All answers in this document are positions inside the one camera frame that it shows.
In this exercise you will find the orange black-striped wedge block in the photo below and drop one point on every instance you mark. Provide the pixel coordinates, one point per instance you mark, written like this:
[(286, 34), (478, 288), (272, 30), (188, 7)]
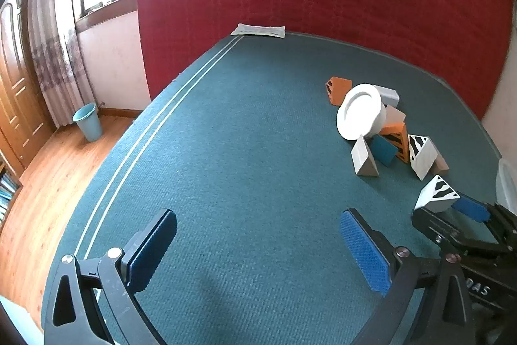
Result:
[(398, 145), (341, 88)]

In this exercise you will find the blue wedge block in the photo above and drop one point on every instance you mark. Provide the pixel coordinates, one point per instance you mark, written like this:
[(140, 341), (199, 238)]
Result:
[(383, 153)]

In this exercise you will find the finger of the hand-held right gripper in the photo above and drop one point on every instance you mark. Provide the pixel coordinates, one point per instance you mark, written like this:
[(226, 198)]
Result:
[(470, 208), (432, 223)]

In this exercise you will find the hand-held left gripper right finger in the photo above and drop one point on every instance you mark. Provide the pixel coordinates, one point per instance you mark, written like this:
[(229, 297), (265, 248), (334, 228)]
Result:
[(365, 252)]

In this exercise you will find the clear plastic storage box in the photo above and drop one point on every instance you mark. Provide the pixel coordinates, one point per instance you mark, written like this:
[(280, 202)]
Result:
[(507, 179)]

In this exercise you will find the white black-striped wedge block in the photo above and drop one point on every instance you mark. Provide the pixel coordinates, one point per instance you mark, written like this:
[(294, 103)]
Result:
[(424, 163), (434, 199)]

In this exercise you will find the white round plate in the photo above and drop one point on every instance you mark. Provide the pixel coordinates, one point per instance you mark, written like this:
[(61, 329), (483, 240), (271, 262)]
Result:
[(359, 110)]

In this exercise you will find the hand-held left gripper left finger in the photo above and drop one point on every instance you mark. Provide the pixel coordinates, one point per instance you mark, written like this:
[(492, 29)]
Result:
[(155, 244)]

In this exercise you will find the white paper sheet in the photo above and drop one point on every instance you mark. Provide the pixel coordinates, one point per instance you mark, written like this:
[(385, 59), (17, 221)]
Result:
[(258, 30)]

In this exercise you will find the light blue waste bin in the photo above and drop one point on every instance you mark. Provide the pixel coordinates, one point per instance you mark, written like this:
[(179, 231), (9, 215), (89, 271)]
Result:
[(89, 122)]

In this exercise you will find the beige wooden block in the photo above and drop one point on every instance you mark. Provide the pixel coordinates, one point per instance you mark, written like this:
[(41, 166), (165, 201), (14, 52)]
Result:
[(396, 114), (441, 165)]

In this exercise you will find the patterned window curtain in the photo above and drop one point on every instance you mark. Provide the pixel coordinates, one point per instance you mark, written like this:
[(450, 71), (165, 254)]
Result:
[(56, 46)]

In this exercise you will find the brown wooden door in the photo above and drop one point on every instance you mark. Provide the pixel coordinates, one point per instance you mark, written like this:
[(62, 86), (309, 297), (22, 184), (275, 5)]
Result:
[(16, 86)]

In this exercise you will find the white plug charger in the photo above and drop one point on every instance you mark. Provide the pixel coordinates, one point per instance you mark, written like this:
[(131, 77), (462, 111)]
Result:
[(389, 95)]

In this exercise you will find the white beige wedge block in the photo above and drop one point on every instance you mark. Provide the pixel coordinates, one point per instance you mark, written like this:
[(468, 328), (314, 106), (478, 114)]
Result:
[(361, 157)]

